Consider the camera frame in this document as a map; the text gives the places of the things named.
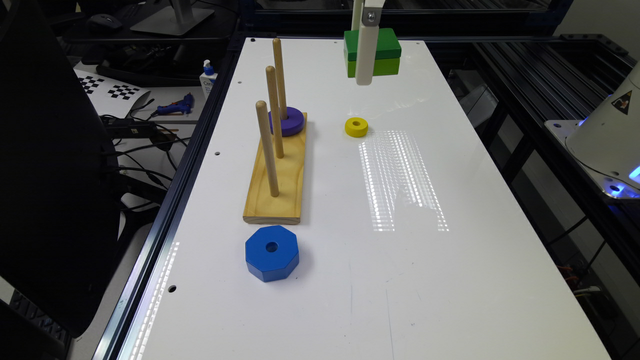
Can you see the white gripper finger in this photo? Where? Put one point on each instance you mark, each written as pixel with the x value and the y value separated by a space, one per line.
pixel 356 14
pixel 368 33

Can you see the green square block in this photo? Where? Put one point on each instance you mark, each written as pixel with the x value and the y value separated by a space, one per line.
pixel 388 52

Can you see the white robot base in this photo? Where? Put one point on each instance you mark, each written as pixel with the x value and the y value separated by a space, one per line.
pixel 606 143

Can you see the blue octagon block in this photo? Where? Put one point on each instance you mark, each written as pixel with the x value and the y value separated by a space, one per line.
pixel 272 253

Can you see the rear wooden peg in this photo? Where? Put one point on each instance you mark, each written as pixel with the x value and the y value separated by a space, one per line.
pixel 280 81

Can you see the wooden peg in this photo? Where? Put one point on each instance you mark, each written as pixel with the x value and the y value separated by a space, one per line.
pixel 280 81
pixel 275 111
pixel 267 147

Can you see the middle wooden peg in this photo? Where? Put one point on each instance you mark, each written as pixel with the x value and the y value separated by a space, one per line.
pixel 275 111

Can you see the front wooden peg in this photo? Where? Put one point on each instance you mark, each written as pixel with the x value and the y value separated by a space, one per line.
pixel 267 147

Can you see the white lotion bottle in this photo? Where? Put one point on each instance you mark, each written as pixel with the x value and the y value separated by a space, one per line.
pixel 207 78

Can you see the monitor stand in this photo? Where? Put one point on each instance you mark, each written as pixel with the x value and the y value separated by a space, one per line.
pixel 176 19

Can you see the blue glue gun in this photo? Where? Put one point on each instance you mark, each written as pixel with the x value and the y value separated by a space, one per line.
pixel 184 106

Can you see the wooden peg base board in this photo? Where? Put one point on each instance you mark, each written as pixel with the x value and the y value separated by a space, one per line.
pixel 260 206

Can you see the black computer mouse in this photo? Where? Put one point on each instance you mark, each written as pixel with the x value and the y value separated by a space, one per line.
pixel 103 23

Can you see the checkerboard calibration sheet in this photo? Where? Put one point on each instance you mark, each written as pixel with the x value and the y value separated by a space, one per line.
pixel 109 96

